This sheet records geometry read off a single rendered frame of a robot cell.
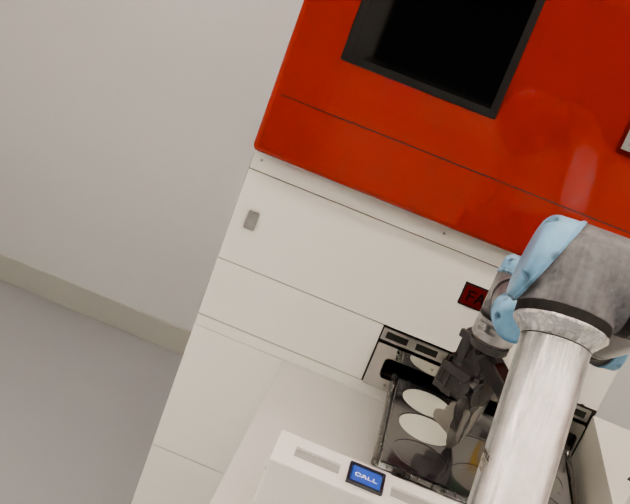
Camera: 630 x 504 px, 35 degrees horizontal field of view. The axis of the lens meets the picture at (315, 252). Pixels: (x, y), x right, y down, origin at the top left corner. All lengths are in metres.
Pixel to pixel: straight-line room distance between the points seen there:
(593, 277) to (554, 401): 0.15
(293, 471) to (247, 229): 0.68
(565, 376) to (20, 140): 2.87
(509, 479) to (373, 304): 0.90
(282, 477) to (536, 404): 0.44
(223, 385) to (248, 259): 0.28
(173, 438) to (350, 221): 0.62
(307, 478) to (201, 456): 0.78
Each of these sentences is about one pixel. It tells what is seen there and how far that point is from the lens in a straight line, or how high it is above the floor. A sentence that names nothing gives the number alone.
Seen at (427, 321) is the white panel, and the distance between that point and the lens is 2.01.
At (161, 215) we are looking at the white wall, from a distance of 3.66.
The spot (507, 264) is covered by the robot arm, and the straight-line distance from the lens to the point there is 1.70.
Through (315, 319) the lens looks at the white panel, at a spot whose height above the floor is 0.93.
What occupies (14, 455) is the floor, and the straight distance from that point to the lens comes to 3.01.
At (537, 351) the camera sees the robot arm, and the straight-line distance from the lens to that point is 1.19.
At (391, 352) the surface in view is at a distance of 2.03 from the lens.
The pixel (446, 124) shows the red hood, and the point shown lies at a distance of 1.86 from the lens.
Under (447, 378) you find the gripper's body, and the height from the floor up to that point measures 1.02.
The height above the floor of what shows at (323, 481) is 0.96.
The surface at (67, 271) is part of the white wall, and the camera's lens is 3.85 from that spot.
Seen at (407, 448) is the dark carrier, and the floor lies 0.90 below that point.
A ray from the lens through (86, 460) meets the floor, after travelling 3.07.
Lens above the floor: 1.69
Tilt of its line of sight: 18 degrees down
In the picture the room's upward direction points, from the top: 21 degrees clockwise
